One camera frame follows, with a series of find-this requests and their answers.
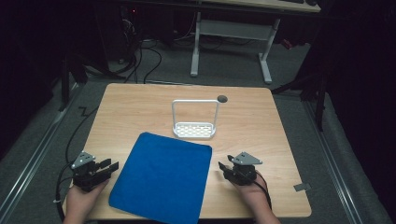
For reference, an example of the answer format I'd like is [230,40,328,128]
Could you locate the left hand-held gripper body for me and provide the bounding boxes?
[71,151,112,192]

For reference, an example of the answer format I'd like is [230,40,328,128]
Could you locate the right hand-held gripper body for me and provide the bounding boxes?
[228,151,263,187]

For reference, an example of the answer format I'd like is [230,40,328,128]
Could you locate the person's left hand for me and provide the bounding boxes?
[64,179,110,218]

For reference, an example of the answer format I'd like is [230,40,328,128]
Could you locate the person's right hand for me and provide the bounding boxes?
[232,177,273,217]

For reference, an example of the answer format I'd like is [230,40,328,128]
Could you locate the blue cloth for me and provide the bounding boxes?
[107,132,214,224]

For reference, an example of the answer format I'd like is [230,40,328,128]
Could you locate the grey tape strip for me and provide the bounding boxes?
[292,182,312,193]

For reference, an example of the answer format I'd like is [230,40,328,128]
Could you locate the black metal stand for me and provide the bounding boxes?
[270,69,329,133]
[58,50,90,112]

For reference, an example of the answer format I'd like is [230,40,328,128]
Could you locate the white-framed desk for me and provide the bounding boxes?
[190,0,322,85]

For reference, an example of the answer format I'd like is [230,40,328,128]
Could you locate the dark computer tower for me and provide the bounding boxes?
[92,4,143,63]

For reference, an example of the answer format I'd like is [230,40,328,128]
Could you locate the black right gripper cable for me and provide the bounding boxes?
[252,170,274,210]

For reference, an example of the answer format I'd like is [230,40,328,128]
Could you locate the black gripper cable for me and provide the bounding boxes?
[54,106,99,222]
[252,170,274,210]

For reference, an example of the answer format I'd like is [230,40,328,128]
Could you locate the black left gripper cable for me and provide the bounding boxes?
[54,106,99,222]

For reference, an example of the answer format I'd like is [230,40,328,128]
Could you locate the white rack with handle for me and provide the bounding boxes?
[171,99,220,140]

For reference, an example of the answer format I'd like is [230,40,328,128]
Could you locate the metal floor rail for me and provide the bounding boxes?
[0,83,82,222]
[303,100,366,224]

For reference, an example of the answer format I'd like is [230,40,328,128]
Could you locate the black floor cables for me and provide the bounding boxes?
[106,17,163,85]

